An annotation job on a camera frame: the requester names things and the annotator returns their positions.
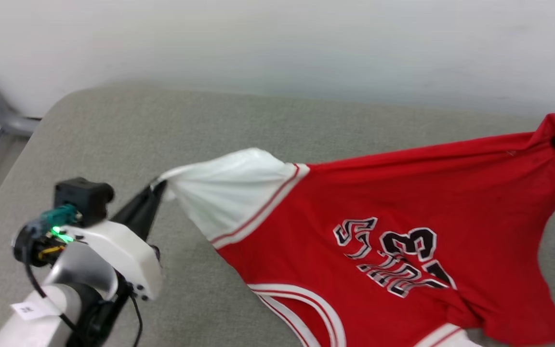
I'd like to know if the thin black cable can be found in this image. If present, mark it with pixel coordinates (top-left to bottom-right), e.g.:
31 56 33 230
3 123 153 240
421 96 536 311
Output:
129 293 144 347
22 248 83 335

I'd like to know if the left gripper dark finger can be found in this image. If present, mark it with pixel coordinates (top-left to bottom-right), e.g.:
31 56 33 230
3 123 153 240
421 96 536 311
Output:
111 182 167 231
125 188 168 242

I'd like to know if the teal cable connector plug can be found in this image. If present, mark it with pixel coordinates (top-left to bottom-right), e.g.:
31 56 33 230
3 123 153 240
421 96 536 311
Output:
40 204 80 235

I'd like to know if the red and white basketball jersey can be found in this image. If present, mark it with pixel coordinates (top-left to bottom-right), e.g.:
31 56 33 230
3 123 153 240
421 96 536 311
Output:
154 113 555 347

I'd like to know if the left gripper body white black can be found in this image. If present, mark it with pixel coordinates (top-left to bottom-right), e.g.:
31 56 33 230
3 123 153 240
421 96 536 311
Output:
13 220 164 301

